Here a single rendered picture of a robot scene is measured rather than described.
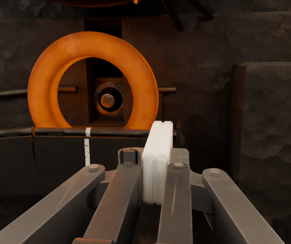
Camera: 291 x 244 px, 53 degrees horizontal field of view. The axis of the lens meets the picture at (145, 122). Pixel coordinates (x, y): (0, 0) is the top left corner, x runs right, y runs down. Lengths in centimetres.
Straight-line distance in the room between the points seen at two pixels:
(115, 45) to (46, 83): 11
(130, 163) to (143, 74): 24
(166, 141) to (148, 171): 3
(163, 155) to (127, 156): 2
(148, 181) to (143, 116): 24
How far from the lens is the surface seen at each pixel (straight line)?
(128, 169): 15
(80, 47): 41
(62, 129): 41
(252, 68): 37
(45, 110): 43
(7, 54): 55
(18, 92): 53
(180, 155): 18
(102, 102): 50
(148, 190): 17
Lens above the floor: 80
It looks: 12 degrees down
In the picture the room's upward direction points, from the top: 1 degrees counter-clockwise
